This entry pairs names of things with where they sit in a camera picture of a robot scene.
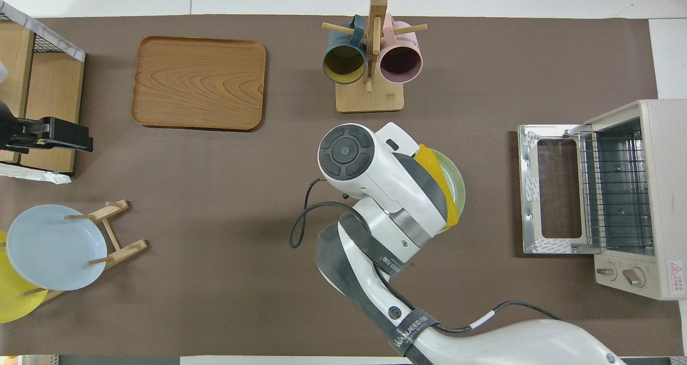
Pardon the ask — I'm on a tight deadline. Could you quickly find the wooden serving tray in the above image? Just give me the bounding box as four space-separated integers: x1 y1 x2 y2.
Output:
130 36 267 133

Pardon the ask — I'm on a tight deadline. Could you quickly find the wooden plate rack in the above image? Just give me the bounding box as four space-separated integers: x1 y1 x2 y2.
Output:
21 199 149 304

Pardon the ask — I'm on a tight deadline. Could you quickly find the brown table mat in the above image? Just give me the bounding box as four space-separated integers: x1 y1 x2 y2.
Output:
0 15 681 357

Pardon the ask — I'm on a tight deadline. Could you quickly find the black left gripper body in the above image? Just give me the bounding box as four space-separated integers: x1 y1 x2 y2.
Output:
0 101 90 141

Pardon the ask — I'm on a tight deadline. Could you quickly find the mint green plate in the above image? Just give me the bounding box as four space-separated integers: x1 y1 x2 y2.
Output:
429 148 467 222

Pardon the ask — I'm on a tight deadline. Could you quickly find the yellow plate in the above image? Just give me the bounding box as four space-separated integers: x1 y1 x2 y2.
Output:
0 231 49 324

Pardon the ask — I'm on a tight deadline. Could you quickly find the light blue plate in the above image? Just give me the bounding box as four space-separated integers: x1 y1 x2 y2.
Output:
5 204 108 291

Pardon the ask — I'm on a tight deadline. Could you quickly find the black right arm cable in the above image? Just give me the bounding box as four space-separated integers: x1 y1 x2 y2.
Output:
290 177 562 334

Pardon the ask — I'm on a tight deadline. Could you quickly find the glass oven door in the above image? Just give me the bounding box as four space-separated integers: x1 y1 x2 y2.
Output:
518 124 595 255

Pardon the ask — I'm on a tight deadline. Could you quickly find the cream toaster oven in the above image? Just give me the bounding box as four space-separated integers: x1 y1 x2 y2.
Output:
577 99 687 301

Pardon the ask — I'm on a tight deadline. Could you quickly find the metal oven wire rack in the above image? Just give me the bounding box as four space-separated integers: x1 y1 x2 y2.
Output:
580 132 656 251

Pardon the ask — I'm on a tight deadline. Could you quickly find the dark blue mug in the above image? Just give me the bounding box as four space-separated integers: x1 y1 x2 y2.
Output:
322 15 368 86

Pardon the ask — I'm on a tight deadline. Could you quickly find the white checked cloth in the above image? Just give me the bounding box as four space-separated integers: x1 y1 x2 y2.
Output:
0 0 86 63

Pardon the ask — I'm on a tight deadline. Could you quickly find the wooden mug rack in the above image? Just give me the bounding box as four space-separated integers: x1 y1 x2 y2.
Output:
322 0 428 113

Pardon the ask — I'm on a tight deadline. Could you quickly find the pink mug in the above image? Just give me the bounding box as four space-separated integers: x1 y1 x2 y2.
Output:
378 13 424 85

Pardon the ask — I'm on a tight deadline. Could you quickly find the wooden shelf with wire basket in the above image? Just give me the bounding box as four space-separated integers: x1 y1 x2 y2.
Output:
0 0 86 186

